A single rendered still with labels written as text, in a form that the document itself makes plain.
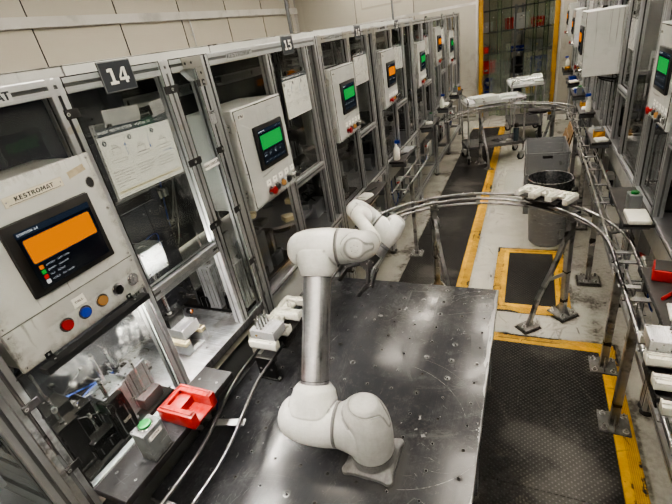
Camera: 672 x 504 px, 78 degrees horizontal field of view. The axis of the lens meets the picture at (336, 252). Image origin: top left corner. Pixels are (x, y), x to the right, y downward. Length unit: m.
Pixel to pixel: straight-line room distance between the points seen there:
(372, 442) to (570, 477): 1.26
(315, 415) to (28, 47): 5.01
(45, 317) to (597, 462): 2.37
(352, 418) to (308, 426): 0.17
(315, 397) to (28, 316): 0.86
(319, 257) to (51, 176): 0.81
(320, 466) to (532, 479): 1.16
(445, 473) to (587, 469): 1.07
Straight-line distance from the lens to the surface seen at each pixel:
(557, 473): 2.48
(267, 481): 1.68
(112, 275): 1.46
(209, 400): 1.63
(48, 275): 1.33
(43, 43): 5.83
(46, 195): 1.34
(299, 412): 1.50
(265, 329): 1.88
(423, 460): 1.63
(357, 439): 1.45
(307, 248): 1.46
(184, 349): 1.92
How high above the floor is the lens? 2.01
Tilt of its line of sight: 27 degrees down
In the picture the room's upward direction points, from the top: 10 degrees counter-clockwise
